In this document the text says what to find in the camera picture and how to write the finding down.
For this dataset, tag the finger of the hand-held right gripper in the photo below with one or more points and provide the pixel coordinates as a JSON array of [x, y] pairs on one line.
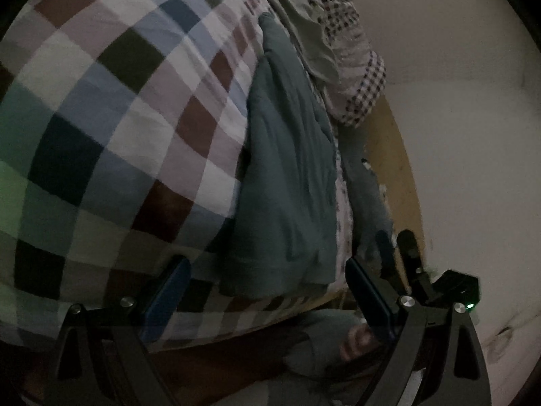
[[412, 258], [386, 253]]

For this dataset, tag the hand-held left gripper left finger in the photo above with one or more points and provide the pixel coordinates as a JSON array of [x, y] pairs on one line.
[[169, 292]]

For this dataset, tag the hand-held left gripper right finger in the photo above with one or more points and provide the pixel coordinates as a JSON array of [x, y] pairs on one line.
[[367, 296]]

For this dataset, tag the dark teal t-shirt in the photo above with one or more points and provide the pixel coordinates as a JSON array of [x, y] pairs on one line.
[[283, 177]]

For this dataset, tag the person's right hand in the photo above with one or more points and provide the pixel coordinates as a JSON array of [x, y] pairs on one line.
[[357, 340]]

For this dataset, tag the person's grey clothing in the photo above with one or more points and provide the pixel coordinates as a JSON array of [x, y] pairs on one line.
[[312, 359]]

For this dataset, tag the checkered duvet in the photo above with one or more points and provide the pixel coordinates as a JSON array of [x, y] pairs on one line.
[[359, 84]]

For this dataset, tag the checkered bed sheet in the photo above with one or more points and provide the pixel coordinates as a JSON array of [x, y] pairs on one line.
[[105, 114]]

